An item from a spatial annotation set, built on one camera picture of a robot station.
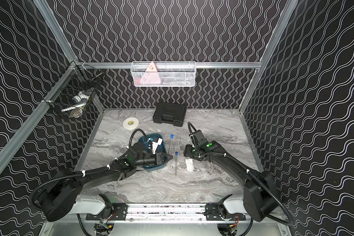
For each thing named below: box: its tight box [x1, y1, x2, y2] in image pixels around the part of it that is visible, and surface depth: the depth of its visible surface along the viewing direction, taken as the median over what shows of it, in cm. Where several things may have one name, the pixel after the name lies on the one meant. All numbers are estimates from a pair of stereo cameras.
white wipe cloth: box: [184, 158, 195, 172], surface depth 91 cm
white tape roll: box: [122, 117, 140, 131], surface depth 112 cm
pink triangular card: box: [140, 61, 161, 85], surface depth 91 cm
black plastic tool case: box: [152, 101, 187, 127], surface depth 112 cm
